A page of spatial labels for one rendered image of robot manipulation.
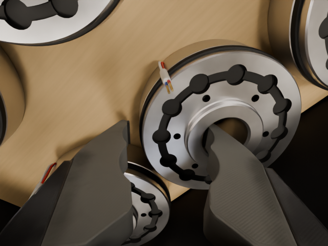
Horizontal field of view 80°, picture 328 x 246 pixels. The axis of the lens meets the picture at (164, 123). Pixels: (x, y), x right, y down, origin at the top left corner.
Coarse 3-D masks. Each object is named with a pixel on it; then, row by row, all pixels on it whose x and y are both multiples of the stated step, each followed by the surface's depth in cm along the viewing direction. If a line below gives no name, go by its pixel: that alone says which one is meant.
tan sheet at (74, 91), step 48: (144, 0) 11; (192, 0) 11; (240, 0) 12; (48, 48) 12; (96, 48) 12; (144, 48) 12; (48, 96) 13; (96, 96) 14; (48, 144) 15; (0, 192) 17
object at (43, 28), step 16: (0, 0) 8; (16, 0) 8; (32, 0) 8; (48, 0) 8; (64, 0) 8; (80, 0) 8; (96, 0) 8; (112, 0) 8; (0, 16) 8; (16, 16) 8; (32, 16) 8; (48, 16) 8; (64, 16) 9; (80, 16) 8; (96, 16) 8; (0, 32) 8; (16, 32) 8; (32, 32) 8; (48, 32) 8; (64, 32) 9
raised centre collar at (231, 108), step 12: (204, 108) 11; (216, 108) 11; (228, 108) 11; (240, 108) 11; (252, 108) 11; (192, 120) 12; (204, 120) 11; (216, 120) 11; (240, 120) 12; (252, 120) 11; (192, 132) 11; (252, 132) 12; (192, 144) 12; (252, 144) 12; (192, 156) 12; (204, 156) 12
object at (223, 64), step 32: (192, 64) 10; (224, 64) 10; (256, 64) 10; (160, 96) 11; (192, 96) 11; (224, 96) 11; (256, 96) 12; (288, 96) 11; (160, 128) 12; (288, 128) 13; (160, 160) 13; (192, 160) 13
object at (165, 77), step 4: (160, 64) 11; (160, 68) 11; (164, 68) 11; (160, 72) 10; (164, 72) 10; (164, 76) 9; (168, 76) 9; (164, 80) 9; (168, 80) 9; (164, 84) 9; (168, 84) 9; (168, 88) 8; (172, 88) 8; (168, 92) 8
